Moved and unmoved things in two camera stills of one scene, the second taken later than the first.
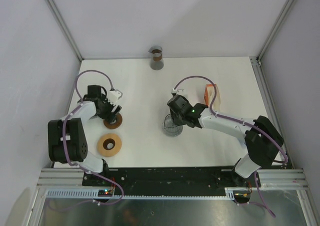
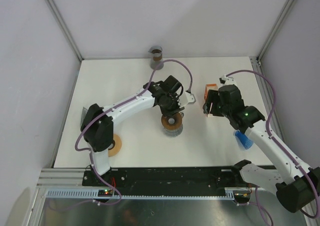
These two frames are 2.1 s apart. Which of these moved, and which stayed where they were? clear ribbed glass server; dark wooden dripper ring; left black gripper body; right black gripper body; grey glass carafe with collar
Moved: dark wooden dripper ring; left black gripper body; right black gripper body
Stayed: grey glass carafe with collar; clear ribbed glass server
